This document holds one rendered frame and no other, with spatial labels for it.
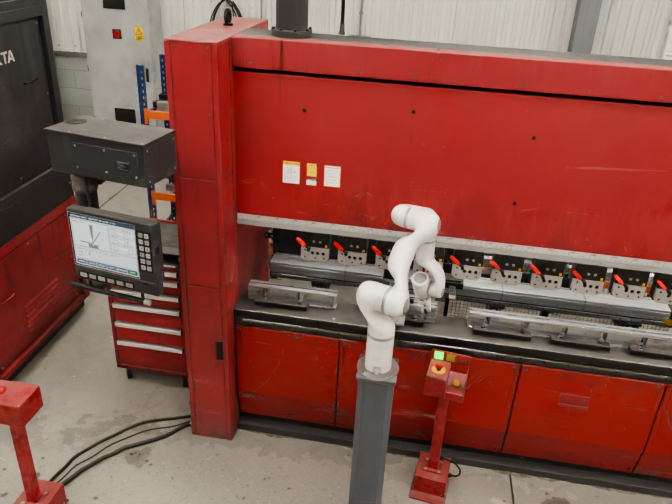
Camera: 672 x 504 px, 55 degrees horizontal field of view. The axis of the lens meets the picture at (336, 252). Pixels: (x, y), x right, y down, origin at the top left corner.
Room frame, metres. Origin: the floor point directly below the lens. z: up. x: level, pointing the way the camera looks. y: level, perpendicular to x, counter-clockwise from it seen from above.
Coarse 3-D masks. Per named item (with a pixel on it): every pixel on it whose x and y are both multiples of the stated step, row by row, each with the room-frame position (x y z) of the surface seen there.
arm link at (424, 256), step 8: (424, 248) 2.70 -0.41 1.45; (432, 248) 2.71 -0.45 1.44; (416, 256) 2.73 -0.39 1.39; (424, 256) 2.70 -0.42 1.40; (432, 256) 2.72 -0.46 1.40; (424, 264) 2.70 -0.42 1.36; (432, 264) 2.71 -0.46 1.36; (432, 272) 2.68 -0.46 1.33; (440, 272) 2.70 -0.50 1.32; (440, 280) 2.68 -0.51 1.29; (432, 288) 2.69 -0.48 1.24; (440, 288) 2.68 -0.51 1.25; (432, 296) 2.70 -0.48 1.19; (440, 296) 2.69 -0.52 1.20
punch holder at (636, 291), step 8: (616, 272) 2.83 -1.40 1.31; (624, 272) 2.80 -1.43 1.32; (632, 272) 2.80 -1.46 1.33; (640, 272) 2.79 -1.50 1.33; (648, 272) 2.79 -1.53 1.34; (616, 280) 2.81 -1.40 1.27; (624, 280) 2.80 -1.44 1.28; (632, 280) 2.80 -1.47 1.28; (640, 280) 2.79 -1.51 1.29; (616, 288) 2.80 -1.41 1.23; (624, 288) 2.80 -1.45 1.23; (632, 288) 2.79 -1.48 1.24; (640, 288) 2.79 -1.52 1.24; (616, 296) 2.80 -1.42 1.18; (624, 296) 2.80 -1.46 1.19; (632, 296) 2.79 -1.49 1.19; (640, 296) 2.78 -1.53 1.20
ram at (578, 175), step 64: (256, 128) 3.08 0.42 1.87; (320, 128) 3.03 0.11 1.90; (384, 128) 2.99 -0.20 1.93; (448, 128) 2.94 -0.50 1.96; (512, 128) 2.90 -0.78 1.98; (576, 128) 2.86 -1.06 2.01; (640, 128) 2.82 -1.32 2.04; (256, 192) 3.08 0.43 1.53; (320, 192) 3.03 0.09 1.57; (384, 192) 2.98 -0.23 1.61; (448, 192) 2.94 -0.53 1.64; (512, 192) 2.89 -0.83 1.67; (576, 192) 2.85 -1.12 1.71; (640, 192) 2.81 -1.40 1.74; (640, 256) 2.80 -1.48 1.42
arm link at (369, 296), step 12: (360, 288) 2.37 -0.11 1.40; (372, 288) 2.35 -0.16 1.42; (384, 288) 2.35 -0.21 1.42; (360, 300) 2.35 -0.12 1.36; (372, 300) 2.32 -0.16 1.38; (372, 312) 2.34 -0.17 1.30; (372, 324) 2.31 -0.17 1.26; (384, 324) 2.32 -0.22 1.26; (372, 336) 2.31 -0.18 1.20; (384, 336) 2.30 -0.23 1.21
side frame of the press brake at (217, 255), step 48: (192, 48) 2.91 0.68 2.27; (192, 96) 2.91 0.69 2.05; (192, 144) 2.91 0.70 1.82; (192, 192) 2.92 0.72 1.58; (192, 240) 2.92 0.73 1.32; (240, 240) 3.15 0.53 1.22; (192, 288) 2.92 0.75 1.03; (240, 288) 3.12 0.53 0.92; (192, 336) 2.92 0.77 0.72; (192, 384) 2.92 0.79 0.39; (192, 432) 2.93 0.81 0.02
